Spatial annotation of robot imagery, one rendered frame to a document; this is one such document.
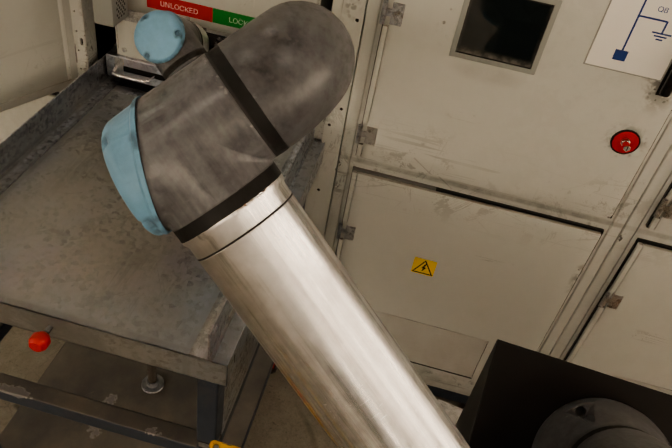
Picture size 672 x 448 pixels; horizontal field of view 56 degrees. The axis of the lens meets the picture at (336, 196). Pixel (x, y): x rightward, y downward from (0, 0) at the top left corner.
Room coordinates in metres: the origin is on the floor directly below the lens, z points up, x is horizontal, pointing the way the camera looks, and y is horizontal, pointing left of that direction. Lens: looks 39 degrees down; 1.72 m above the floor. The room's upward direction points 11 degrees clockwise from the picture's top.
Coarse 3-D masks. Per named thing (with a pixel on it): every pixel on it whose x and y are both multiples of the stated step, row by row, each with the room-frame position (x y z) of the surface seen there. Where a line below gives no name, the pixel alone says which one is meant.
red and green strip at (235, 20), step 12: (156, 0) 1.37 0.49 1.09; (168, 0) 1.36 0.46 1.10; (180, 0) 1.36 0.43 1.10; (180, 12) 1.36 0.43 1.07; (192, 12) 1.36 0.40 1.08; (204, 12) 1.36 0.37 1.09; (216, 12) 1.35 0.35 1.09; (228, 12) 1.35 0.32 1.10; (228, 24) 1.35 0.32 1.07; (240, 24) 1.35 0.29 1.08
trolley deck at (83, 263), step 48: (96, 144) 1.11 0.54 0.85; (48, 192) 0.92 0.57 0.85; (96, 192) 0.95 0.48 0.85; (0, 240) 0.78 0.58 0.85; (48, 240) 0.80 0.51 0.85; (96, 240) 0.82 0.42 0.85; (144, 240) 0.84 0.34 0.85; (0, 288) 0.67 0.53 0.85; (48, 288) 0.69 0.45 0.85; (96, 288) 0.71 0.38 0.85; (144, 288) 0.73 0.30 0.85; (192, 288) 0.75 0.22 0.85; (96, 336) 0.63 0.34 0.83; (144, 336) 0.63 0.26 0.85; (192, 336) 0.65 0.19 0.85; (240, 336) 0.66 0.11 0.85
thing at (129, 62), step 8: (112, 48) 1.40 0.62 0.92; (112, 56) 1.37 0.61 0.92; (120, 56) 1.37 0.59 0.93; (112, 64) 1.37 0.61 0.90; (128, 64) 1.36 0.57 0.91; (136, 64) 1.36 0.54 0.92; (144, 64) 1.36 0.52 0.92; (152, 64) 1.36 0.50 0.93; (128, 72) 1.36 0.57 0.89; (136, 72) 1.36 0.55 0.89; (144, 72) 1.36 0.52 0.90; (152, 72) 1.36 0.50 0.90; (152, 80) 1.36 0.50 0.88; (160, 80) 1.36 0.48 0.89
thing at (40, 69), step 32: (0, 0) 1.23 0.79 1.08; (32, 0) 1.30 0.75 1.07; (64, 0) 1.33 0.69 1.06; (0, 32) 1.22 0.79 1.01; (32, 32) 1.29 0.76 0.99; (0, 64) 1.21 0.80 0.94; (32, 64) 1.27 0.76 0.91; (64, 64) 1.34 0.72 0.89; (0, 96) 1.20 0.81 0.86; (32, 96) 1.24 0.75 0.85
